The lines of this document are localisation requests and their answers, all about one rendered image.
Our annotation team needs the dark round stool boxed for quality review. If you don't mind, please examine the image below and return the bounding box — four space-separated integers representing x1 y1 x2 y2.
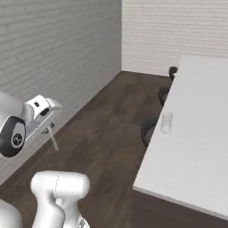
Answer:
168 66 179 81
140 117 160 149
158 84 174 107

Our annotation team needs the white dining counter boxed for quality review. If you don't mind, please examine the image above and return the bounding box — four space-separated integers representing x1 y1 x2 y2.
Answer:
130 55 228 228

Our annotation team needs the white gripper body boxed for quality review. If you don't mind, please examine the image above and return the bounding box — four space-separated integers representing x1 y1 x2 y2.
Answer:
25 97 64 143

